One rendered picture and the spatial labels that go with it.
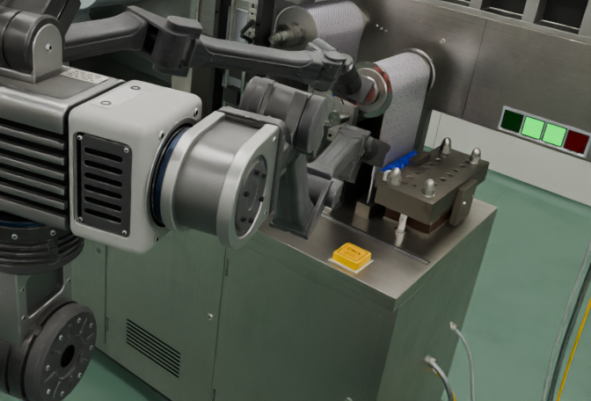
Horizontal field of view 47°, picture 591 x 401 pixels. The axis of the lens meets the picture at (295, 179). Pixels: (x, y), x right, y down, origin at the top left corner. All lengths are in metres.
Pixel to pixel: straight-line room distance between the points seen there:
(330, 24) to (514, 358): 1.74
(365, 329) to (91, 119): 1.14
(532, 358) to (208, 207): 2.54
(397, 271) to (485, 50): 0.69
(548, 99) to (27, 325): 1.47
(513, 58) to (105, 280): 1.46
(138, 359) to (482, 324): 1.56
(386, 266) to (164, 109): 1.07
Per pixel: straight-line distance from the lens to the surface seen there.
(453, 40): 2.04
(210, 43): 1.39
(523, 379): 3.00
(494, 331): 3.21
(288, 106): 0.88
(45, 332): 0.96
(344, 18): 1.99
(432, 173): 1.94
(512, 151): 4.60
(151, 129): 0.70
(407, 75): 1.88
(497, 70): 2.01
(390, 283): 1.65
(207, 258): 1.97
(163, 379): 2.39
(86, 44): 1.26
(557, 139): 1.99
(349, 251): 1.69
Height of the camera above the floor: 1.79
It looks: 26 degrees down
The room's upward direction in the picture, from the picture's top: 8 degrees clockwise
